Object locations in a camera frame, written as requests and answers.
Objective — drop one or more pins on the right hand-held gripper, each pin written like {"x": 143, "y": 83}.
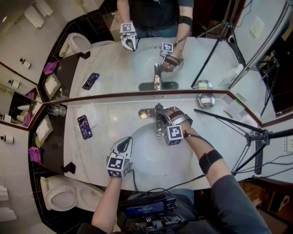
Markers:
{"x": 174, "y": 134}

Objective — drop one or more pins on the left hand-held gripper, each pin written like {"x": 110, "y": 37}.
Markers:
{"x": 119, "y": 166}

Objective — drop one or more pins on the chrome faucet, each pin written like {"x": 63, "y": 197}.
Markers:
{"x": 146, "y": 113}

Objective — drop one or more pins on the person's right forearm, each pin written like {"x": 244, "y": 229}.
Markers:
{"x": 194, "y": 141}

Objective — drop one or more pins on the person's left forearm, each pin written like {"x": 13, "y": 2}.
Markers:
{"x": 107, "y": 201}

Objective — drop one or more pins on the person's right hand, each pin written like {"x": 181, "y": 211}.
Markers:
{"x": 178, "y": 115}

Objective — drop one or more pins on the chrome sink drain plug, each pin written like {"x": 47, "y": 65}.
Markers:
{"x": 158, "y": 136}

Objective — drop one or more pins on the white oval sink basin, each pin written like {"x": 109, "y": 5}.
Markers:
{"x": 158, "y": 157}

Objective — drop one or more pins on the black smartphone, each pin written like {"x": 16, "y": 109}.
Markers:
{"x": 84, "y": 126}

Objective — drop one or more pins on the metal soap dish with soap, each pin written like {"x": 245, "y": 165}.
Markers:
{"x": 206, "y": 100}

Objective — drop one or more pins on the white paper towel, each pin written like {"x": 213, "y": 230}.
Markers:
{"x": 90, "y": 109}

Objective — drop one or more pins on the green pen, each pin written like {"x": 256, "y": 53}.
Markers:
{"x": 227, "y": 113}

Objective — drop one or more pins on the black armband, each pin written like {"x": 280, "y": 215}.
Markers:
{"x": 210, "y": 161}

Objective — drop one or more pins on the white paper sheet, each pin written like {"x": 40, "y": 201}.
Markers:
{"x": 234, "y": 106}

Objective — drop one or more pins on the white toilet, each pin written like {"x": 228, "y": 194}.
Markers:
{"x": 68, "y": 194}

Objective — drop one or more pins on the tray with white packets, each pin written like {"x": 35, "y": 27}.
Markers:
{"x": 44, "y": 130}

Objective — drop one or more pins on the white plastic packet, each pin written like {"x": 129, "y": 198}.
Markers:
{"x": 248, "y": 121}

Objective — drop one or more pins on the narrow angled mirror panel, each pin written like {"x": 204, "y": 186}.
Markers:
{"x": 247, "y": 91}
{"x": 18, "y": 102}

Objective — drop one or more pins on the small green packet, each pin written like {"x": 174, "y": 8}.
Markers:
{"x": 37, "y": 142}

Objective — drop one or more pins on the purple folded cloth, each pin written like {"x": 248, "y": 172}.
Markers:
{"x": 36, "y": 155}

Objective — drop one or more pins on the black tripod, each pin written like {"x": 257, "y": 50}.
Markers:
{"x": 256, "y": 137}

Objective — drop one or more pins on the person's dark shirt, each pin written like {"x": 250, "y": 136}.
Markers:
{"x": 233, "y": 205}

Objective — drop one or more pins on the white bottle with black cap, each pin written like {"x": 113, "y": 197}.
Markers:
{"x": 8, "y": 139}

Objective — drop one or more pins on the white folded towel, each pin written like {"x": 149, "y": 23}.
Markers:
{"x": 4, "y": 193}
{"x": 8, "y": 213}

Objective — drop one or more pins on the large wall mirror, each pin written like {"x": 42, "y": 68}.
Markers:
{"x": 114, "y": 68}

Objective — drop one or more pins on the white wall socket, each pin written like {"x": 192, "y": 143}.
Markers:
{"x": 290, "y": 144}

